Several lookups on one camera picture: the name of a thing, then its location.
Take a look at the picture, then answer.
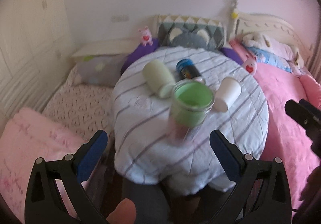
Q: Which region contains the bare hand fingertip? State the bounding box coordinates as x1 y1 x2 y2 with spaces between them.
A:
106 199 137 224

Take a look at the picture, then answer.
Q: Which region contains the dark blue can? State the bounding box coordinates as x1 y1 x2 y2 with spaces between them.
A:
176 59 206 84

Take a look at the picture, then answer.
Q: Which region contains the pink bed cover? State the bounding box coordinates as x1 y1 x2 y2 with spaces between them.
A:
229 39 321 212

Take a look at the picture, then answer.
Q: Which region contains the white paper cup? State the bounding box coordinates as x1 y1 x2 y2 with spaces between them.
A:
213 77 242 113

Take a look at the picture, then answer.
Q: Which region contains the other hand at edge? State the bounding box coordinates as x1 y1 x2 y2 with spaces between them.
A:
292 166 320 223

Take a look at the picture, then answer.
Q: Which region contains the purple cushion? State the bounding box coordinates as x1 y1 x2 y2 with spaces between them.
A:
120 38 159 75

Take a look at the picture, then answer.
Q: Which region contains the white wall socket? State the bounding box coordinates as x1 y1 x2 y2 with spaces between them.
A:
111 15 129 23

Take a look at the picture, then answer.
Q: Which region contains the blue cartoon pillow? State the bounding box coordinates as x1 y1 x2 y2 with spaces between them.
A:
246 47 292 73

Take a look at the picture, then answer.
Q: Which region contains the glass jar green pink liner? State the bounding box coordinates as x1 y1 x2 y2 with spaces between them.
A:
167 79 214 145

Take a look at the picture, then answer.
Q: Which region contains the cream wooden headboard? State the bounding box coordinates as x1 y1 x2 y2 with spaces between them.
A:
228 0 314 64

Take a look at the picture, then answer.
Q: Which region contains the striped white folded quilt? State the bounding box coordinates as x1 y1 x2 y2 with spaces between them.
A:
110 47 269 196

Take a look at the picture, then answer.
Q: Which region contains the pink floral folded blanket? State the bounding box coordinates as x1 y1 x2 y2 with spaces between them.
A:
1 108 89 222

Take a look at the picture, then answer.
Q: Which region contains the heart pattern bed sheet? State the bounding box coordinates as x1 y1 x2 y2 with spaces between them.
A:
43 66 113 140

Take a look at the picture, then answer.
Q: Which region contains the white wardrobe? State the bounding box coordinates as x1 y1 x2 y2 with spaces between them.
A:
1 0 76 125

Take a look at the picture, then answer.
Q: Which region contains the white bedside table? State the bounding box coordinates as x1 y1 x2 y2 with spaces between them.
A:
72 39 139 58

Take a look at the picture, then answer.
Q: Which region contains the grey cat face cushion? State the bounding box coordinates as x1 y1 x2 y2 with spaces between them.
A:
168 27 210 50

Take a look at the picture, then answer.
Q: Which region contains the white plush dog toy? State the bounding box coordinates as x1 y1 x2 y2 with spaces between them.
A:
242 32 271 50

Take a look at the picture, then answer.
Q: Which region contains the diamond pattern quilted pillow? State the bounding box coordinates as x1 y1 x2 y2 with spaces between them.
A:
157 15 226 51

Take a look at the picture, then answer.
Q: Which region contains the grey pillow with daisy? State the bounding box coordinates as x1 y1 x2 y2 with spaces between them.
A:
73 54 127 88

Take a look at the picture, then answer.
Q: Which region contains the small pink pig plush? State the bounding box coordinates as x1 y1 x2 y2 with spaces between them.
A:
242 54 257 76

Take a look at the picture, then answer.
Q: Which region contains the pale green frosted jar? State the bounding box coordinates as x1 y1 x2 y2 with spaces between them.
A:
142 59 176 99

